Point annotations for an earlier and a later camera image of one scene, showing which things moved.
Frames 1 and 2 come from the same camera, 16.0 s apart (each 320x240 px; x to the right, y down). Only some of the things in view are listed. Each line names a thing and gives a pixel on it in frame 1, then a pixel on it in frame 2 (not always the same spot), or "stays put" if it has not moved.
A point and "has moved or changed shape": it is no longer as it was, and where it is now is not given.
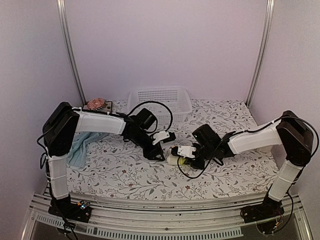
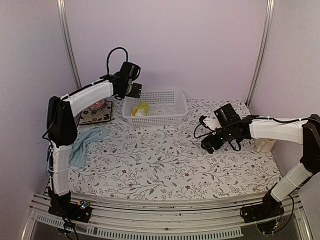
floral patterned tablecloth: [122, 171] stays put
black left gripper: [151, 154] → [136, 92]
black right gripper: [200, 165] → [208, 146]
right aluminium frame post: [270, 10] stays put
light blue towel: [76, 156] stays put
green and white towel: [172, 160] has moved or changed shape
